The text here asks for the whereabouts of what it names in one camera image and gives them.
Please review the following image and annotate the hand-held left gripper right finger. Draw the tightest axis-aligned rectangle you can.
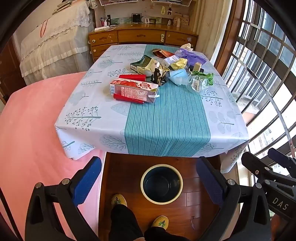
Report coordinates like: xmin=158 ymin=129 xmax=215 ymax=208
xmin=196 ymin=156 xmax=272 ymax=241

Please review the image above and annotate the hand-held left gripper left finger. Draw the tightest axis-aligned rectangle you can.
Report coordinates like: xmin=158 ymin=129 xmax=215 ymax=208
xmin=24 ymin=156 xmax=102 ymax=241

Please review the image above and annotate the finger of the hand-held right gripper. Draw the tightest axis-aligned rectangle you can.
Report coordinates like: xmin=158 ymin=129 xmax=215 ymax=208
xmin=241 ymin=152 xmax=274 ymax=180
xmin=268 ymin=148 xmax=296 ymax=177

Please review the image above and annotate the dark blue bin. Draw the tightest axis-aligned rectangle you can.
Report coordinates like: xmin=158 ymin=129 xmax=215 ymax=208
xmin=141 ymin=164 xmax=184 ymax=205

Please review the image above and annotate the red and white drink carton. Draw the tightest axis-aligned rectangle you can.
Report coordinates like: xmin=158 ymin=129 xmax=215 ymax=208
xmin=109 ymin=78 xmax=159 ymax=103

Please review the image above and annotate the white and blue carton box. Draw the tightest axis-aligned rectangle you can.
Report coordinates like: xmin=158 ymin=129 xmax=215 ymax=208
xmin=163 ymin=56 xmax=178 ymax=66

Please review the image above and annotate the green printed carton box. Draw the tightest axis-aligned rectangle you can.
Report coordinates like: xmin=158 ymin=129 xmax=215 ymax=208
xmin=130 ymin=55 xmax=160 ymax=73

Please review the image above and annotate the orange foil packet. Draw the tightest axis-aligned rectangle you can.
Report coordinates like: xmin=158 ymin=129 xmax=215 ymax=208
xmin=151 ymin=48 xmax=175 ymax=58

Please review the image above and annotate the yellow knitted slipper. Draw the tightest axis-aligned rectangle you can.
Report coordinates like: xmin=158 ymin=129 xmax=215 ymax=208
xmin=111 ymin=193 xmax=127 ymax=209
xmin=151 ymin=215 xmax=170 ymax=229

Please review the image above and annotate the person's right leg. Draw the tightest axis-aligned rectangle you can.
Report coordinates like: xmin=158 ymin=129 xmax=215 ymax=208
xmin=144 ymin=227 xmax=185 ymax=241

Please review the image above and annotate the table with patterned cloth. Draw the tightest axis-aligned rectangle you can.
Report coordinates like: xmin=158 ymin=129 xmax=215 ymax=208
xmin=54 ymin=44 xmax=250 ymax=174

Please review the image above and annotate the clear plastic bag, white label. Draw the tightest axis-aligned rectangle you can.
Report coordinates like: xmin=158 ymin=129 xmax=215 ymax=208
xmin=188 ymin=76 xmax=210 ymax=93

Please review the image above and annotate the green plastic wrapper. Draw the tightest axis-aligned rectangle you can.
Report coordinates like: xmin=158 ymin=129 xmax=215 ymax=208
xmin=190 ymin=71 xmax=214 ymax=85

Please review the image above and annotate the window with metal grille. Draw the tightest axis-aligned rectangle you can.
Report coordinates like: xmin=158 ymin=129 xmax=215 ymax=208
xmin=222 ymin=0 xmax=296 ymax=176

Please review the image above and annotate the flat red box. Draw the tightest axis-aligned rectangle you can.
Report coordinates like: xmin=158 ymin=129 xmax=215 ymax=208
xmin=113 ymin=74 xmax=148 ymax=104

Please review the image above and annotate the black and gold crumpled packet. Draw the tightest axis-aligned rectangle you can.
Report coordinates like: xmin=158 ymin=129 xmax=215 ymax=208
xmin=150 ymin=66 xmax=170 ymax=87

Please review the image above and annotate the crumpled yellow paper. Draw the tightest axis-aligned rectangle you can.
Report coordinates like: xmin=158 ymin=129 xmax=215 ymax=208
xmin=170 ymin=58 xmax=188 ymax=70

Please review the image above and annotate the purple plastic bag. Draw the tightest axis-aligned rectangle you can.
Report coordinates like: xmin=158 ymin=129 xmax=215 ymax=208
xmin=176 ymin=48 xmax=207 ymax=67

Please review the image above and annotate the bed with white cover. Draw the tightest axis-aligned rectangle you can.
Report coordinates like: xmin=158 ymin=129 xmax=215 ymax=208
xmin=20 ymin=2 xmax=95 ymax=86

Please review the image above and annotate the beige curtain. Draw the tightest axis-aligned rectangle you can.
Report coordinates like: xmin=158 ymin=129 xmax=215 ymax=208
xmin=192 ymin=0 xmax=232 ymax=67

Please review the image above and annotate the wooden dresser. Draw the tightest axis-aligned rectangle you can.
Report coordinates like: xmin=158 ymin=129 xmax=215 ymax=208
xmin=88 ymin=23 xmax=199 ymax=63

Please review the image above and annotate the stack of books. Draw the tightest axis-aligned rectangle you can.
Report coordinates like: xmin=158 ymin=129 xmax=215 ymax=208
xmin=52 ymin=0 xmax=79 ymax=14

